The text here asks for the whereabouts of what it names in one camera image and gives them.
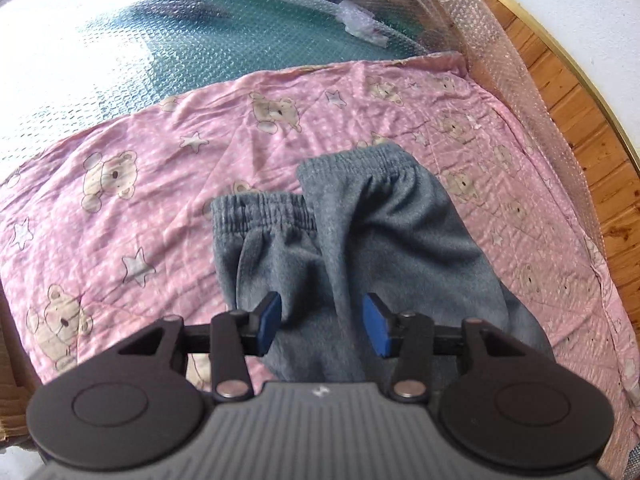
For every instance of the clear bubble wrap sheet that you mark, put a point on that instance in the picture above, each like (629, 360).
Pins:
(500, 45)

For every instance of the white plastic bag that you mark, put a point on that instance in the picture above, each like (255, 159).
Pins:
(365, 25)

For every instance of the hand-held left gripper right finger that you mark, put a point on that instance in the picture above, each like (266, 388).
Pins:
(375, 325)

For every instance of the pink bear print blanket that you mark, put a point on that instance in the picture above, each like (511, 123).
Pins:
(150, 170)

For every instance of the grey sweat pants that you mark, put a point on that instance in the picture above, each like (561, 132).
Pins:
(380, 230)

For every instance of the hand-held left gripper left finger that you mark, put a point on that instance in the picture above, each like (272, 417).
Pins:
(270, 317)

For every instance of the green mattress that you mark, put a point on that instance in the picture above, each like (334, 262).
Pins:
(225, 45)

